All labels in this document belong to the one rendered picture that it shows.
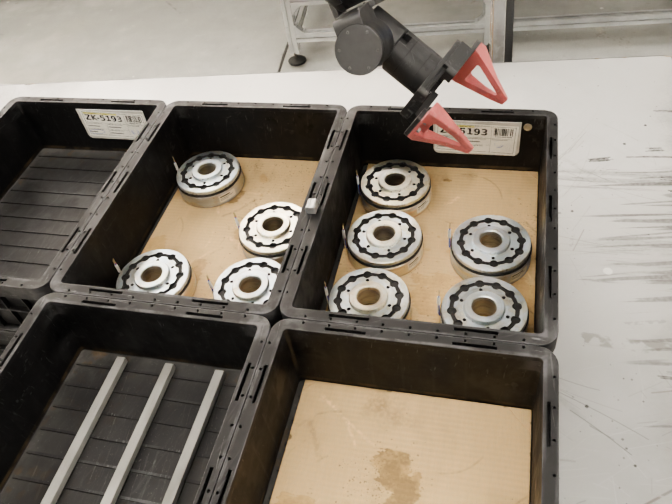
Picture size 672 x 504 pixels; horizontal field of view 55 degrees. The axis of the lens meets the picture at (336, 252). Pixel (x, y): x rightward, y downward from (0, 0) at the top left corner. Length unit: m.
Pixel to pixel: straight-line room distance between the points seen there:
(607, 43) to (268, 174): 2.15
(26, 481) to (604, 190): 0.96
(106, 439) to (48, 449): 0.07
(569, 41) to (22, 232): 2.39
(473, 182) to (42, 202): 0.70
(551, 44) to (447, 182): 2.02
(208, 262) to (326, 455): 0.35
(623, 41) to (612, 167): 1.80
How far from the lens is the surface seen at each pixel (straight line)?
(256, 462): 0.68
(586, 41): 3.00
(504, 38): 1.64
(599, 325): 1.00
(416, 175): 0.95
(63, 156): 1.25
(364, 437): 0.74
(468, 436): 0.73
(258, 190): 1.02
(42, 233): 1.11
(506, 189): 0.98
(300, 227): 0.80
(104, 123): 1.18
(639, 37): 3.05
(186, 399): 0.81
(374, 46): 0.76
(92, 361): 0.90
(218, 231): 0.98
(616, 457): 0.90
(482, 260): 0.84
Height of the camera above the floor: 1.49
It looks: 47 degrees down
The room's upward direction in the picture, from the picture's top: 11 degrees counter-clockwise
